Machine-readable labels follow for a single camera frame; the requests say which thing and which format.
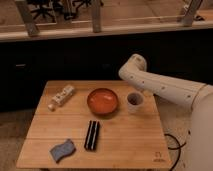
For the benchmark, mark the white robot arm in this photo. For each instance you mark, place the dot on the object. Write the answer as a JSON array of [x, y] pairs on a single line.
[[196, 96]]

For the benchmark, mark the white ceramic cup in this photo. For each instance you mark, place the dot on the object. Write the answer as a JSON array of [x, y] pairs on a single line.
[[134, 108]]

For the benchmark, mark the orange bowl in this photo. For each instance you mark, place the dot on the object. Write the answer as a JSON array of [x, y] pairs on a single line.
[[102, 101]]

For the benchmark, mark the white plastic bottle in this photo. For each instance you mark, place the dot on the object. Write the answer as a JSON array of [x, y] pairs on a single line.
[[61, 98]]

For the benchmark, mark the black striped box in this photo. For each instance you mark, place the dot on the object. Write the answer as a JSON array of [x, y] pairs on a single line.
[[92, 135]]

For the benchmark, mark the blue sponge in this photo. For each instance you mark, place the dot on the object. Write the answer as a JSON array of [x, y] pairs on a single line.
[[60, 151]]

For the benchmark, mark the office chair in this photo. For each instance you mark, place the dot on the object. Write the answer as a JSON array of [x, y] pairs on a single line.
[[42, 8]]

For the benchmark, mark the grey metal post middle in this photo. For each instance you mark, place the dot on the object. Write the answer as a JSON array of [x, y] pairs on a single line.
[[96, 16]]

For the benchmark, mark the grey metal post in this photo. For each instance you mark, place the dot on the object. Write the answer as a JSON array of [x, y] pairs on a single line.
[[96, 16], [192, 9], [27, 18]]

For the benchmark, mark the grey metal post left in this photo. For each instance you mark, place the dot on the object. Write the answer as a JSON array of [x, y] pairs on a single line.
[[27, 18]]

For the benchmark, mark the grey metal post right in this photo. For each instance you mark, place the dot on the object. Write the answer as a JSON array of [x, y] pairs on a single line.
[[192, 9]]

